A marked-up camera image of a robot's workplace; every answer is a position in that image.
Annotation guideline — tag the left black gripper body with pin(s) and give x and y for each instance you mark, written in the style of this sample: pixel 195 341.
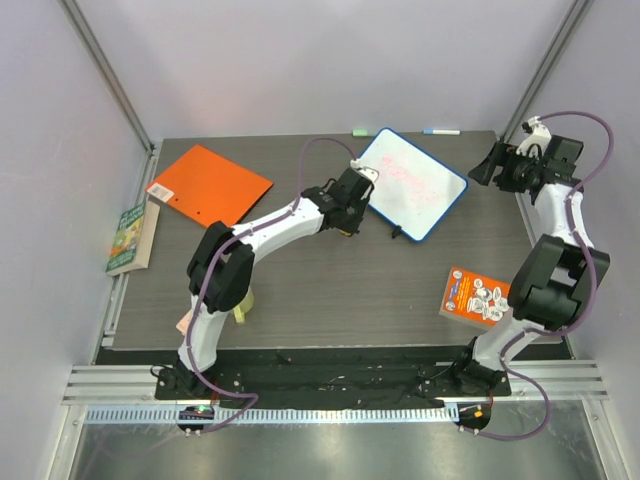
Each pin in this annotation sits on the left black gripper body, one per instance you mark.
pixel 355 214

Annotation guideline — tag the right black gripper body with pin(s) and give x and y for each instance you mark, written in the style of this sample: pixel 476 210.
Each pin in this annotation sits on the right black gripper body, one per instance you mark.
pixel 500 166

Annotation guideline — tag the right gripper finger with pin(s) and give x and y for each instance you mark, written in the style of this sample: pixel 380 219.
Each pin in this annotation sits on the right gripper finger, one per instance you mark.
pixel 484 173
pixel 496 154

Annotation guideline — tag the blue framed whiteboard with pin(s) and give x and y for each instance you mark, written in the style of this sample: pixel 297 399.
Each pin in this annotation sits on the blue framed whiteboard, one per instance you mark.
pixel 414 190

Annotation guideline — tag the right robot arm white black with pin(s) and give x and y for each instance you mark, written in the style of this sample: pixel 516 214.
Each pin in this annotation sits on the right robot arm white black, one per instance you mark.
pixel 552 290

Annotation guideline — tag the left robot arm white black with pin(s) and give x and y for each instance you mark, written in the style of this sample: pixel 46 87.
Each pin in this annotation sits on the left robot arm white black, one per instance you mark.
pixel 221 268

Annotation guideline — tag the black whiteboard clip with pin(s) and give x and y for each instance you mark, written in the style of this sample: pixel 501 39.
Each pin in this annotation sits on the black whiteboard clip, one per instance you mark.
pixel 396 232

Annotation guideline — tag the blue white marker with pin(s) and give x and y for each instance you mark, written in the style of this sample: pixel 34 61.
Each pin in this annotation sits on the blue white marker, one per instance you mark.
pixel 444 132

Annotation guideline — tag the orange cover book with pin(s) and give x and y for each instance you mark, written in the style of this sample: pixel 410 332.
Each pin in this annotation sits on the orange cover book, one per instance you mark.
pixel 475 299

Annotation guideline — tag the orange folder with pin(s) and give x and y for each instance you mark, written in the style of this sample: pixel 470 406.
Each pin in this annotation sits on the orange folder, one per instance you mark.
pixel 207 187

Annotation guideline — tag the pink power adapter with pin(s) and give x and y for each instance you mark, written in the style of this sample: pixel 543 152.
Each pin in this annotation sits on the pink power adapter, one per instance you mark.
pixel 183 323

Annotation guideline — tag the green cover book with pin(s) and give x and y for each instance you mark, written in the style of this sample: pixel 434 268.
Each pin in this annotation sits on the green cover book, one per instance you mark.
pixel 131 249

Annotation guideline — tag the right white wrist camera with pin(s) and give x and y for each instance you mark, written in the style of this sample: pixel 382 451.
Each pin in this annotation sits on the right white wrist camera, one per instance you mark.
pixel 535 132

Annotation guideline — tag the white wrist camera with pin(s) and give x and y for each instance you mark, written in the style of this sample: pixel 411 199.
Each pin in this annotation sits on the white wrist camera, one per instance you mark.
pixel 368 172
pixel 535 132

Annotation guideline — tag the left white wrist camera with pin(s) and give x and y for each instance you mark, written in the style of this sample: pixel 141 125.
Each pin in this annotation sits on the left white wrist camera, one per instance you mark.
pixel 368 172

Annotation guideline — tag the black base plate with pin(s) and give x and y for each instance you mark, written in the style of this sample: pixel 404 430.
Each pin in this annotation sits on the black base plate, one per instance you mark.
pixel 339 378

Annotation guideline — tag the slotted cable duct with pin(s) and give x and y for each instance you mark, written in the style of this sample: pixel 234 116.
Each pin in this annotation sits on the slotted cable duct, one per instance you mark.
pixel 186 414

